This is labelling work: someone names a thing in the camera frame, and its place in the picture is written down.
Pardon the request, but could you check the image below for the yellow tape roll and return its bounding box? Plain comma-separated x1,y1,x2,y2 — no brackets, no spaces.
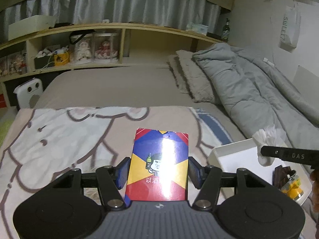
281,170,304,201

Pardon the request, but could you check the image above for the grey quilted duvet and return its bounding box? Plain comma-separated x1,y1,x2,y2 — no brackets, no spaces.
192,43,318,150

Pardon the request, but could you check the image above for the green glass bottle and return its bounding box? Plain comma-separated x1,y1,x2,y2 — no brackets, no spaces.
221,18,230,43

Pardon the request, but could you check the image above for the yellow bucket on shelf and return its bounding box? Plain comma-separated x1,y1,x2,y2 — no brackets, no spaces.
53,51,70,66

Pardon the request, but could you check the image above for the dark brown wooden block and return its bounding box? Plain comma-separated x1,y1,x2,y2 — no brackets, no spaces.
272,165,291,189

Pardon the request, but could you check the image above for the red dress doll in case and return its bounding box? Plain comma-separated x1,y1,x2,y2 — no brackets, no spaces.
94,32,119,64

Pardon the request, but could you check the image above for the person's hand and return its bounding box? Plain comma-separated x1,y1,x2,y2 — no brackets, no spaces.
310,170,319,213

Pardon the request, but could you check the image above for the red box on low shelf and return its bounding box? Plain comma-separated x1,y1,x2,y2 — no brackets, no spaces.
0,93,7,108

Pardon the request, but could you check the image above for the red yellow blue card pack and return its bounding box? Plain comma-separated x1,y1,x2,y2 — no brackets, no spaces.
124,128,189,206

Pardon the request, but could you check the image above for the white shallow cardboard box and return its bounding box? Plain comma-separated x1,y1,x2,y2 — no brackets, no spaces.
208,139,312,205

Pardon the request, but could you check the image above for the white box on shelf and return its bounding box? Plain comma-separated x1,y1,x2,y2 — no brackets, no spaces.
8,15,57,40

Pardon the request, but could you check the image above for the wooden headboard shelf unit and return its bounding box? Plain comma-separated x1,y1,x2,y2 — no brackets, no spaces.
1,23,218,107

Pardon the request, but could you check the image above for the white paper bag on wall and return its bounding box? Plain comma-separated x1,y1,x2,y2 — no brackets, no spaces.
280,4,301,52

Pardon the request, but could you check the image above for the tissue pack on shelf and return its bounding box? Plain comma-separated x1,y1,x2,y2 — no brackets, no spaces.
185,23,208,36

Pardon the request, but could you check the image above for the doll in clear case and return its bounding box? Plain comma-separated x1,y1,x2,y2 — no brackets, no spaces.
70,33,94,65

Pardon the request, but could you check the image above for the white fluffy scrunchie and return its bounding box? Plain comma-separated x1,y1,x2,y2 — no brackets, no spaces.
252,125,287,167

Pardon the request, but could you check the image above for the grey curtain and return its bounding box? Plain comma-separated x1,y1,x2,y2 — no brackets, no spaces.
1,0,221,42

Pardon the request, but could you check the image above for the beige fuzzy pillow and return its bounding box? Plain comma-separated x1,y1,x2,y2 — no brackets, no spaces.
168,50,221,105

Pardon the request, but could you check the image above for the cartoon bear print blanket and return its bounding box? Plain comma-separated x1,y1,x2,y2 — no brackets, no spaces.
1,106,244,238

